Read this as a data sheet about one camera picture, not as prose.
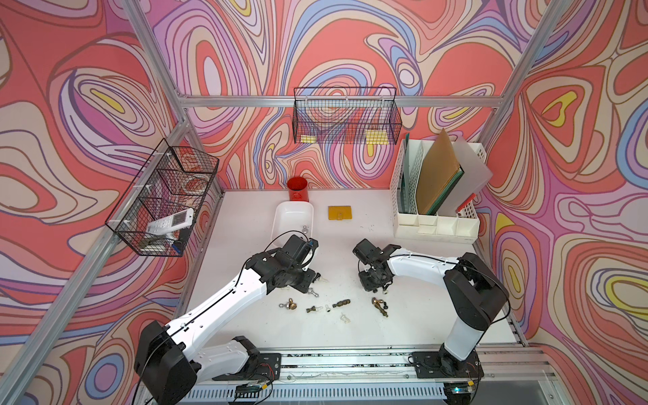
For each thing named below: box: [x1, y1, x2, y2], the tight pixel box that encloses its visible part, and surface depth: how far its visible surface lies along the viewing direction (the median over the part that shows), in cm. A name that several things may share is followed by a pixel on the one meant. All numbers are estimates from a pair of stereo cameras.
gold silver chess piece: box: [278, 297, 297, 311], surface depth 86 cm
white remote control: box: [146, 207, 195, 236], surface depth 70 cm
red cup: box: [286, 176, 309, 203], surface depth 110 cm
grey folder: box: [437, 136, 494, 217], surface depth 92 cm
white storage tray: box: [270, 200, 315, 247], surface depth 109 cm
